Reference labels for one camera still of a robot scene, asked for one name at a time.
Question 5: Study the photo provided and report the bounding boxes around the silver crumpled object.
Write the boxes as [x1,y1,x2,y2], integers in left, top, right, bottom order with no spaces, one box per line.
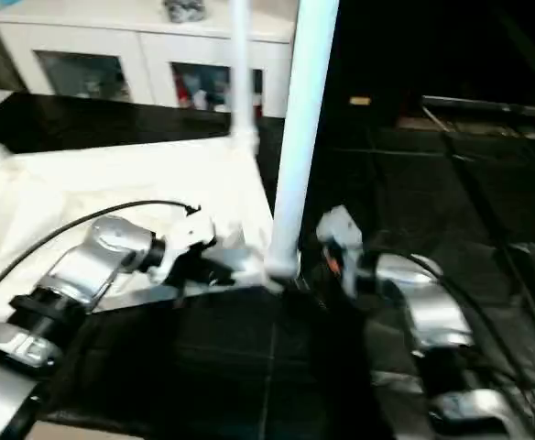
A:
[165,0,207,23]

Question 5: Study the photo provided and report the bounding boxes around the long black bar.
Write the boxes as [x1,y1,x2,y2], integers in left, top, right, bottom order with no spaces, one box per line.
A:
[421,94,535,118]

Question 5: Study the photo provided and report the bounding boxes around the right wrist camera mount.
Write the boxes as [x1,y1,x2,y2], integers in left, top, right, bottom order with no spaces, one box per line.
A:
[316,205,365,276]

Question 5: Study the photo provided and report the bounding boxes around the white compartment tray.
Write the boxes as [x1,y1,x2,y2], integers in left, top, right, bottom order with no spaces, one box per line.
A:
[0,136,300,308]

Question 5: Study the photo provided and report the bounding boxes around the white glass-door cabinet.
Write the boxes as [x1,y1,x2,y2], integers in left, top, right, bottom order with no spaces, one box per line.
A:
[0,0,298,118]

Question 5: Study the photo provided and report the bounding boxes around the black work mat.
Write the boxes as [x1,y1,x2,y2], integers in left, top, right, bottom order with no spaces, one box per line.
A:
[0,92,535,440]

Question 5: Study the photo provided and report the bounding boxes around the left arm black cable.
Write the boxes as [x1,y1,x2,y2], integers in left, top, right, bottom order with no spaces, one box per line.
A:
[0,200,201,317]

